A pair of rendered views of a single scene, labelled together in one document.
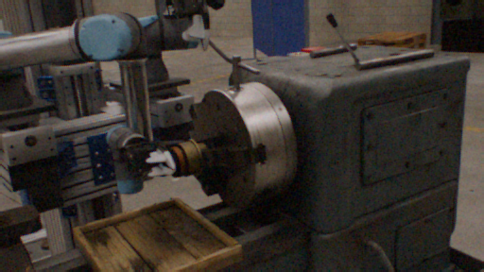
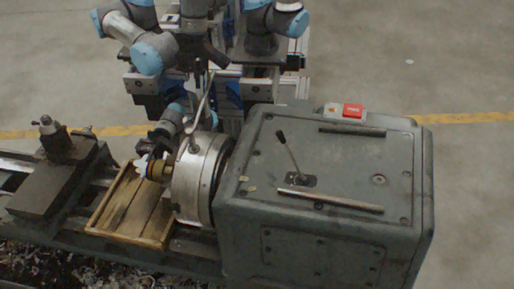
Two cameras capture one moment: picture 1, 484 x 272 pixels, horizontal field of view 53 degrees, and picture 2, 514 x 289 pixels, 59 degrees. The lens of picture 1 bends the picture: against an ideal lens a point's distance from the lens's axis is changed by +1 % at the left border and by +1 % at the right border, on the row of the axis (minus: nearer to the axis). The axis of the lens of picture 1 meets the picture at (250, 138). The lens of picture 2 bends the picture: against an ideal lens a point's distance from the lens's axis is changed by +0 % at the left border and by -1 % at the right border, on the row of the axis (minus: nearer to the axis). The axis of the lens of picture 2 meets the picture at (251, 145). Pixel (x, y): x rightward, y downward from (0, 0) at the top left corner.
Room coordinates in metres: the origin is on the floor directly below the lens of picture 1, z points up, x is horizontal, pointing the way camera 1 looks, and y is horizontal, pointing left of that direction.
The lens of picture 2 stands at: (0.70, -0.85, 2.22)
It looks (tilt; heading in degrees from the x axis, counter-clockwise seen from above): 45 degrees down; 50
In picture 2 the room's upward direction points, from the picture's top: 4 degrees counter-clockwise
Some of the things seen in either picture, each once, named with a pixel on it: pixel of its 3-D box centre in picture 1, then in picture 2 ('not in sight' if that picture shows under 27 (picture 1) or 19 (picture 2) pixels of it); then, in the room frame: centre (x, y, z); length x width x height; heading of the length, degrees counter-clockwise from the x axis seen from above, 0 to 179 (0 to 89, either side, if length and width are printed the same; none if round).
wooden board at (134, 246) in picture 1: (153, 243); (144, 201); (1.08, 0.26, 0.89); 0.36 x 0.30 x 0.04; 32
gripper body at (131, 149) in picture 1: (142, 155); (153, 146); (1.19, 0.28, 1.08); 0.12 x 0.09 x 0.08; 32
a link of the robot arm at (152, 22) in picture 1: (145, 35); (261, 10); (1.82, 0.36, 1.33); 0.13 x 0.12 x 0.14; 98
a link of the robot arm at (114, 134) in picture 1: (124, 142); (172, 118); (1.33, 0.36, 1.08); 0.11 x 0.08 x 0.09; 32
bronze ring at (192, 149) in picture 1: (188, 159); (162, 171); (1.14, 0.16, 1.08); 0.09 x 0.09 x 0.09; 32
